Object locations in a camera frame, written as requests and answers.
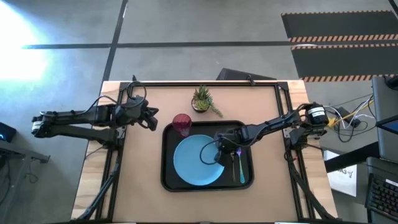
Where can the dark tablet with blue screen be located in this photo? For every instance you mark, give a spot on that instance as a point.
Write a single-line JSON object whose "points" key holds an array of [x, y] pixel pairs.
{"points": [[390, 125]]}

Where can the black plastic tray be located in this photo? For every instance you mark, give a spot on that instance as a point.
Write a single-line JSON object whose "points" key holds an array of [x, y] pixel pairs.
{"points": [[202, 127]]}

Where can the dark metal spoon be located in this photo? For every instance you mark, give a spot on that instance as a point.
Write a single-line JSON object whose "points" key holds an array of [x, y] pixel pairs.
{"points": [[233, 171]]}

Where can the black keyboard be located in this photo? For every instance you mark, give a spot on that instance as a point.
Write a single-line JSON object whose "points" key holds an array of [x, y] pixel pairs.
{"points": [[384, 196]]}

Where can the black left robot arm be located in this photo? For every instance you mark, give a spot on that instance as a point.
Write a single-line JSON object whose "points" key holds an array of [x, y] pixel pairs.
{"points": [[71, 116]]}

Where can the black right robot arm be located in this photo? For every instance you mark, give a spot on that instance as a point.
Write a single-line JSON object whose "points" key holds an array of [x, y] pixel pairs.
{"points": [[273, 123]]}

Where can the pink translucent plastic cup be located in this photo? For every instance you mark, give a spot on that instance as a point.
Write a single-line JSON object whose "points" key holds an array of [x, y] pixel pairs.
{"points": [[182, 123]]}

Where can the succulent plant in black bowl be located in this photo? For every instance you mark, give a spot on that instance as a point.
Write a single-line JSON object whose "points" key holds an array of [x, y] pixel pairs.
{"points": [[202, 101]]}

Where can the black orange-striped floor mat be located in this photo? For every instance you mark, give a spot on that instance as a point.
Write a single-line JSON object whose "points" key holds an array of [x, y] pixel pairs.
{"points": [[342, 60], [342, 23]]}

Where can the iridescent blue metal fork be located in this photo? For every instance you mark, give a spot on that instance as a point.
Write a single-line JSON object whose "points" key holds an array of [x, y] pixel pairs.
{"points": [[241, 171]]}

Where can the black power adapter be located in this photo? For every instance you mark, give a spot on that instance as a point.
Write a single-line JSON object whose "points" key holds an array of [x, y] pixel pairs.
{"points": [[346, 113]]}

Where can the grey metal stand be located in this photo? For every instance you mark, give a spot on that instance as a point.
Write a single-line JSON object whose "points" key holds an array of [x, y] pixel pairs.
{"points": [[21, 152]]}

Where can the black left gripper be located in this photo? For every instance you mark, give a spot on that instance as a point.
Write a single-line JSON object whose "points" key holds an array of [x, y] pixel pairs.
{"points": [[132, 112]]}

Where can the grey computer case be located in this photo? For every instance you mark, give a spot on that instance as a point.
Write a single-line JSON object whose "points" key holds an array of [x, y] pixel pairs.
{"points": [[385, 96]]}

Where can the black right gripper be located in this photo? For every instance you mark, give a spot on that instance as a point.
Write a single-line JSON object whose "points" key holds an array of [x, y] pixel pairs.
{"points": [[231, 140]]}

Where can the blue round plate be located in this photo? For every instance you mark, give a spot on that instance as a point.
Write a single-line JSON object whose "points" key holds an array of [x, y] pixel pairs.
{"points": [[192, 161]]}

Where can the black device with blue light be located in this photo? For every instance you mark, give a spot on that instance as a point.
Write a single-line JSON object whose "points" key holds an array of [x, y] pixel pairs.
{"points": [[6, 132]]}

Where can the black clamp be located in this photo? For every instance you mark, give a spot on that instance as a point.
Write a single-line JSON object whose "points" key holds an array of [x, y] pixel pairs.
{"points": [[251, 80]]}

